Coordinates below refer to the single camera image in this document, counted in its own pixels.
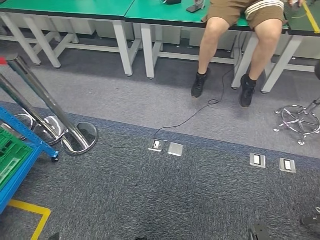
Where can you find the person's hand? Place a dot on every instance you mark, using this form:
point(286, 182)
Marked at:
point(296, 2)

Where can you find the blue metal shelf rack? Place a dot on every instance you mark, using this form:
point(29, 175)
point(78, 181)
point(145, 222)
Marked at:
point(25, 132)

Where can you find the yellow tape strip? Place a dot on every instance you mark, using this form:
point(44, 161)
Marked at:
point(311, 18)

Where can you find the person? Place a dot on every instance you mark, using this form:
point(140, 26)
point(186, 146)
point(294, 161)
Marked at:
point(212, 39)

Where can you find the stool with chrome base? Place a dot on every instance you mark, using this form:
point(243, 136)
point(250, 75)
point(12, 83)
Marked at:
point(297, 121)

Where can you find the floor outlet plate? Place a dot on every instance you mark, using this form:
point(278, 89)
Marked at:
point(156, 145)
point(257, 160)
point(175, 149)
point(287, 165)

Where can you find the red floor tape line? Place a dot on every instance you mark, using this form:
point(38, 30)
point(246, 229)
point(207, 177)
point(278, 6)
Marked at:
point(2, 61)

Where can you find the yellow floor tape marking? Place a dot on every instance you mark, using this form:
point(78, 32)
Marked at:
point(42, 218)

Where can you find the green plastic crate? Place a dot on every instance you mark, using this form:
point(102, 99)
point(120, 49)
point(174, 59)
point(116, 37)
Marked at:
point(12, 155)

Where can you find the chrome stanchion post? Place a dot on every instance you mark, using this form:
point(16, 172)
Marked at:
point(25, 120)
point(44, 99)
point(25, 106)

